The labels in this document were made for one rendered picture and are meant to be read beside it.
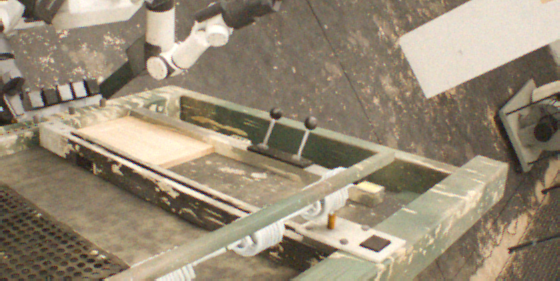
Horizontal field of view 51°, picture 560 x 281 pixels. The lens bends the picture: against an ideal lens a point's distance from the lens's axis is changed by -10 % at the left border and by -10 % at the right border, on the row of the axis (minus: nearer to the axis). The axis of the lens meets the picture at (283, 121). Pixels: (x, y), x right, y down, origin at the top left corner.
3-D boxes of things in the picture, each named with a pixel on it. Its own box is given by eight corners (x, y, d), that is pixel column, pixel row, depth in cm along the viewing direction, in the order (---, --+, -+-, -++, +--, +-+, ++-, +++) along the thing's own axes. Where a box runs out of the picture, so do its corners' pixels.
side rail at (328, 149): (192, 119, 236) (192, 90, 232) (468, 207, 172) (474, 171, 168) (180, 122, 231) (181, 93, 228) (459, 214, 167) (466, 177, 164)
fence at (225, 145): (141, 117, 215) (141, 106, 214) (382, 201, 160) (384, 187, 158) (130, 120, 211) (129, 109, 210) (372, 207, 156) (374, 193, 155)
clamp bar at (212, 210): (61, 139, 189) (57, 65, 182) (398, 286, 120) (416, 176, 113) (35, 146, 181) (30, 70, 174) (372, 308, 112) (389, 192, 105)
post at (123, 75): (65, 119, 291) (143, 54, 242) (69, 131, 290) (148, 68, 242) (55, 122, 286) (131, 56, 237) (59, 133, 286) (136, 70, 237)
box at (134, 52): (146, 46, 244) (171, 26, 233) (156, 73, 244) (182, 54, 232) (123, 50, 235) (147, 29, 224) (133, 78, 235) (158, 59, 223)
